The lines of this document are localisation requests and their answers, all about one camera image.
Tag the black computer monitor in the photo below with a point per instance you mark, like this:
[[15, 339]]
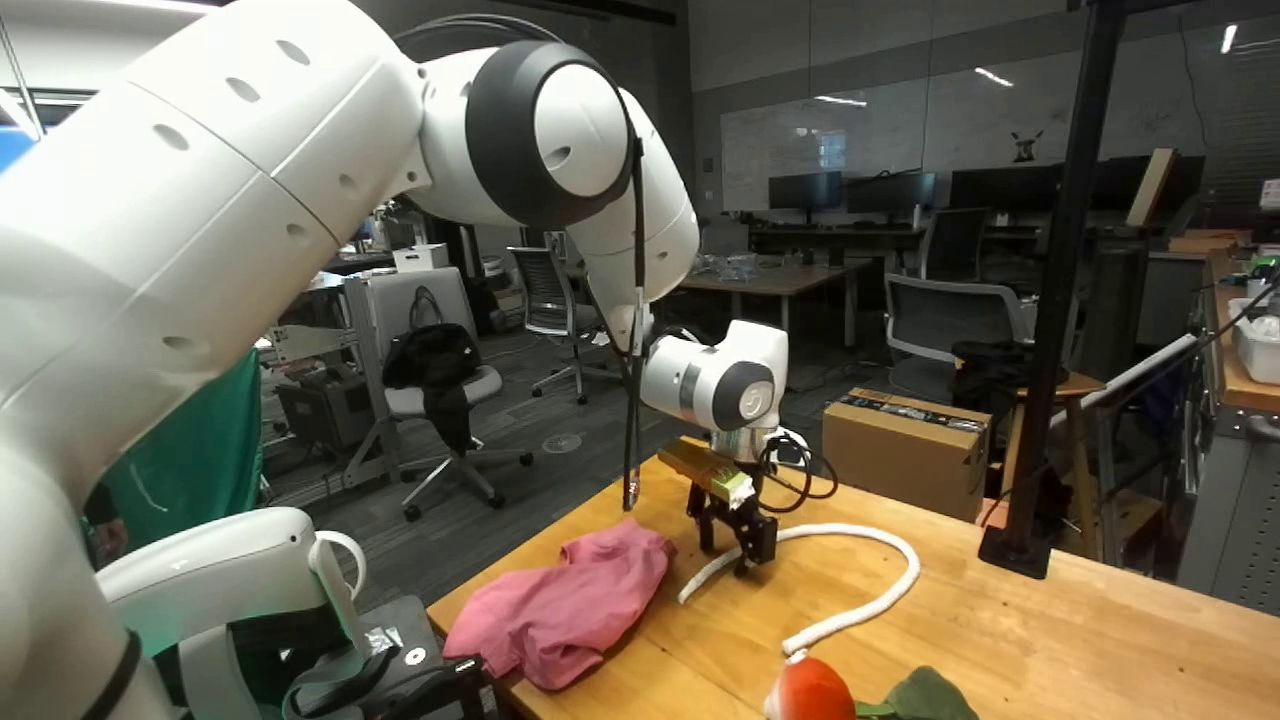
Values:
[[805, 195], [902, 195]]

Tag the ceiling light strip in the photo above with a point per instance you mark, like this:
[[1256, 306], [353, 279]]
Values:
[[841, 100], [1229, 39], [994, 78]]

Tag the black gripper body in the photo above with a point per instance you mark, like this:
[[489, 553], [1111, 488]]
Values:
[[745, 510]]

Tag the cardboard box with black tape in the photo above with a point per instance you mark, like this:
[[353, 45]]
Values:
[[904, 453]]

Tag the green plush leaf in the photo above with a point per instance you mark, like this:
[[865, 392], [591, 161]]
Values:
[[920, 696]]

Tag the wooden stool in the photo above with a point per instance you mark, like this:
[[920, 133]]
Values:
[[1081, 390]]

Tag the grey mesh office chair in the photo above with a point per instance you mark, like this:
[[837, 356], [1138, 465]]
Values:
[[546, 292]]

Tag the green table cloth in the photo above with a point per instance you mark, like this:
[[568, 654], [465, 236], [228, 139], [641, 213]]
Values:
[[203, 453]]

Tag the grey padded office chair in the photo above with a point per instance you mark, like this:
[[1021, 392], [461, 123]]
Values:
[[954, 322]]

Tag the black jacket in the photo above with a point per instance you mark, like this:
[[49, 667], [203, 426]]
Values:
[[430, 363]]

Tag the black control box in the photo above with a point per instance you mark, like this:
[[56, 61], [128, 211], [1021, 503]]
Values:
[[401, 667]]

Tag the leaning wooden plank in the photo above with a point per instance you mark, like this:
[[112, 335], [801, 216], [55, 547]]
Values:
[[1150, 186]]

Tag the silver metal pole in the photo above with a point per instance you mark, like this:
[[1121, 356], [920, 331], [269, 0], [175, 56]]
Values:
[[1145, 363]]

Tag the white plastic tray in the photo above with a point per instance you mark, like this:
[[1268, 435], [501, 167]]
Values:
[[1261, 349]]

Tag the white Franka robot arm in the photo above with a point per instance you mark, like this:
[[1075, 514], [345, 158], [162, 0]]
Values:
[[134, 203]]

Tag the black office chair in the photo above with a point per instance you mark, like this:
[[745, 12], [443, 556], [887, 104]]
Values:
[[482, 384]]

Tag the pink cloth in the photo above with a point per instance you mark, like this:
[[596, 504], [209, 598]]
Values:
[[562, 606]]

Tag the black vertical post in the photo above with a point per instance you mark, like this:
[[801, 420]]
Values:
[[1060, 267]]

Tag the wooden workbench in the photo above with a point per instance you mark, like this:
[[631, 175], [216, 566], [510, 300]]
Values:
[[1234, 381]]

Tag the white desk cabinet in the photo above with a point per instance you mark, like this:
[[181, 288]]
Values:
[[401, 300]]

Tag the red plush tomato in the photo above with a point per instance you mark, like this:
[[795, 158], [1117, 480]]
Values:
[[805, 694]]

